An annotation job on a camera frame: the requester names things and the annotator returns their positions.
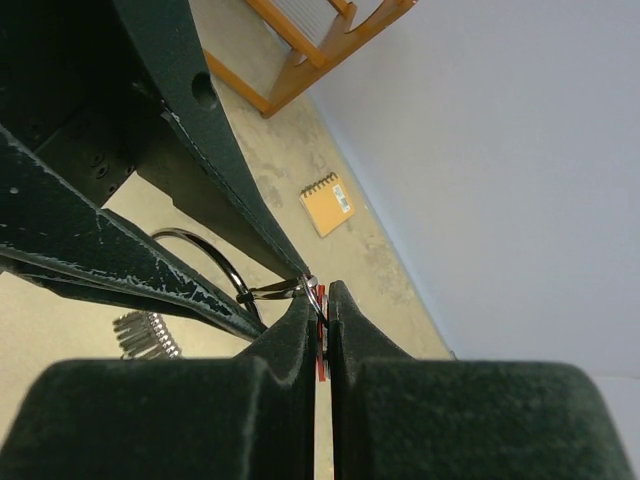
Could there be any red key tag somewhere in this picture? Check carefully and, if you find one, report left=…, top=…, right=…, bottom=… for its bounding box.
left=315, top=285, right=330, bottom=382

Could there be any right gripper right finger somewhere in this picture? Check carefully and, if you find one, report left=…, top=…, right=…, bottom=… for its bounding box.
left=328, top=281, right=634, bottom=479

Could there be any bunch of metal keys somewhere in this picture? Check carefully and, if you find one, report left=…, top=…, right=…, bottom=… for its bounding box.
left=112, top=311, right=182, bottom=360

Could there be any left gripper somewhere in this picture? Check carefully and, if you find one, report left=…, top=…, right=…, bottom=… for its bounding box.
left=0, top=0, right=236, bottom=241

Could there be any brown spiral notebook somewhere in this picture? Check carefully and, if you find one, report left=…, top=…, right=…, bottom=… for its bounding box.
left=299, top=172, right=355, bottom=238

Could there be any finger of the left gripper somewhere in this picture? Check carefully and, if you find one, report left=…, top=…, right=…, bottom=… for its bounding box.
left=113, top=1, right=309, bottom=278
left=1, top=129, right=265, bottom=341

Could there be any large metal keyring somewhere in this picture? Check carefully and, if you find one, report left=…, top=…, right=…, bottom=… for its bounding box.
left=151, top=228, right=318, bottom=324

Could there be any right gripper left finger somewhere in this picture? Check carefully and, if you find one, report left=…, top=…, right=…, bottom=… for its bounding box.
left=1, top=299, right=315, bottom=479

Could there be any wooden shelf rack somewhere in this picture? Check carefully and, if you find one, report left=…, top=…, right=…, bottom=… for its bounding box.
left=204, top=1, right=416, bottom=118

